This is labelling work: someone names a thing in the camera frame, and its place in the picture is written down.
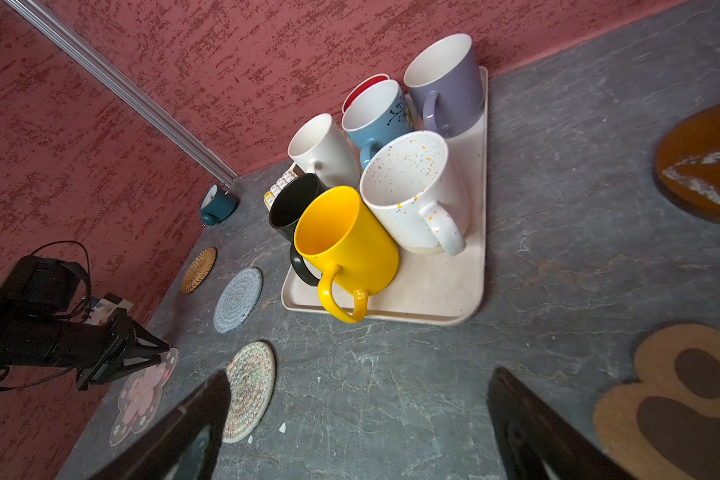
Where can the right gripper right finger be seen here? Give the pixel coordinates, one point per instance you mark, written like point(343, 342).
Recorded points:
point(533, 439)

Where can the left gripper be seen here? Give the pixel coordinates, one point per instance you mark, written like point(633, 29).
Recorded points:
point(107, 355)

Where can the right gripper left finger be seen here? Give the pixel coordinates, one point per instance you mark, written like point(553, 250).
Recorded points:
point(185, 443)

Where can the pink flower coaster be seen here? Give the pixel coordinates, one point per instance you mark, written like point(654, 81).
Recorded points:
point(140, 397)

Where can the multicolour woven coaster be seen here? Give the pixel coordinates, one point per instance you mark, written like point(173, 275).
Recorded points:
point(251, 376)

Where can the woven rattan coaster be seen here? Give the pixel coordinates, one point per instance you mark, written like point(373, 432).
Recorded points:
point(198, 270)

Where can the grey knitted coaster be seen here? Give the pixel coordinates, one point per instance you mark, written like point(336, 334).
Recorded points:
point(238, 300)

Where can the paw shaped cork coaster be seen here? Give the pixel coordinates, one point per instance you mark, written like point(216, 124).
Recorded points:
point(666, 425)

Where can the black mug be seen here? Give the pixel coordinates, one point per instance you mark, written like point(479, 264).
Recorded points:
point(285, 213)

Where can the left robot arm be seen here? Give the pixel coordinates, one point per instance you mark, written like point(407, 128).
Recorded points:
point(41, 300)

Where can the dark brown glossy coaster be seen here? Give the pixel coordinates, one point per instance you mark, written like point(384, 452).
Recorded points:
point(686, 165)

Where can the teal kitchen timer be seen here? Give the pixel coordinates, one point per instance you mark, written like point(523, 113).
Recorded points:
point(217, 205)

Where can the beige serving tray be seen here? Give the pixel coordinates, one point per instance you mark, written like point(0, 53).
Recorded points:
point(439, 289)

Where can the yellow mug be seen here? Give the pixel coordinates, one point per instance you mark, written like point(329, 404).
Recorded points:
point(340, 236)

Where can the yellow calculator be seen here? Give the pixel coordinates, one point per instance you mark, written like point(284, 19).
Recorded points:
point(290, 175)

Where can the white speckled mug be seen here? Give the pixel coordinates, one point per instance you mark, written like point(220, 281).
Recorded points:
point(415, 190)

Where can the blue mug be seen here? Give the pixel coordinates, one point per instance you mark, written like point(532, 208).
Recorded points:
point(378, 115)

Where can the red inside mug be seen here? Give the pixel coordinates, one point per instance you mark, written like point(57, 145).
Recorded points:
point(361, 88)

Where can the lilac mug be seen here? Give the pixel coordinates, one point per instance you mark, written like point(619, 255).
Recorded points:
point(445, 84)

